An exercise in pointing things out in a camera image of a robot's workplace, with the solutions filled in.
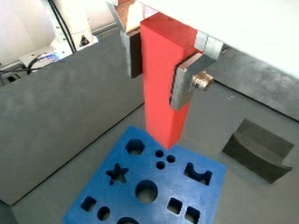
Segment black curved fixture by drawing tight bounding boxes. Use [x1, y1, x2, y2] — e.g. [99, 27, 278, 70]
[222, 119, 295, 184]

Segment red rectangular block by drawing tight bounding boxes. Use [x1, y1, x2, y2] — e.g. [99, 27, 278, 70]
[140, 12, 198, 149]

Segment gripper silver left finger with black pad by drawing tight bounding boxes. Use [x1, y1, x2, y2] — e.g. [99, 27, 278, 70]
[107, 0, 143, 79]

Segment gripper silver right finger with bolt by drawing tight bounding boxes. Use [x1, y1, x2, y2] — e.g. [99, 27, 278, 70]
[170, 31, 223, 110]

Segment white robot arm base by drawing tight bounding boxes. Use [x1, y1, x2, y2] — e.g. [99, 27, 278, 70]
[0, 0, 99, 86]

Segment black cable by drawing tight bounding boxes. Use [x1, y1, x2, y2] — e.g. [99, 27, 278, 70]
[0, 0, 78, 74]

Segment blue foam shape board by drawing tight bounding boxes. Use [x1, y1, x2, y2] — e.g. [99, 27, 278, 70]
[63, 127, 226, 224]

